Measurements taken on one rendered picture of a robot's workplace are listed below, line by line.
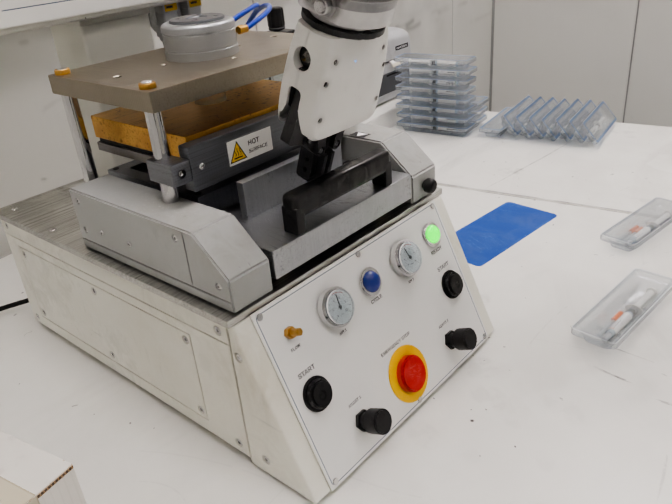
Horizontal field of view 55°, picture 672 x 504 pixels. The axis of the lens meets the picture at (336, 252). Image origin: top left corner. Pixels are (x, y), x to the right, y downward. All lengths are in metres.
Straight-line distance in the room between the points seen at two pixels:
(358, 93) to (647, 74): 2.49
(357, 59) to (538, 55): 2.56
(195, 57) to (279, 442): 0.40
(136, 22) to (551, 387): 0.66
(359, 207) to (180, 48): 0.25
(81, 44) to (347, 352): 0.48
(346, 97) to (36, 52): 0.79
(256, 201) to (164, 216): 0.10
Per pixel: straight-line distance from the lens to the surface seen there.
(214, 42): 0.72
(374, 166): 0.68
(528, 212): 1.18
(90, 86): 0.69
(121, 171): 0.78
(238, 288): 0.57
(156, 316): 0.69
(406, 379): 0.70
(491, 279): 0.97
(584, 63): 3.09
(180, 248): 0.60
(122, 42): 0.88
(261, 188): 0.66
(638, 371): 0.82
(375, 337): 0.68
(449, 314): 0.78
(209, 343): 0.62
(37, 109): 1.30
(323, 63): 0.57
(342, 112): 0.61
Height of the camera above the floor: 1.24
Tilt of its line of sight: 28 degrees down
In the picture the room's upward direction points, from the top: 5 degrees counter-clockwise
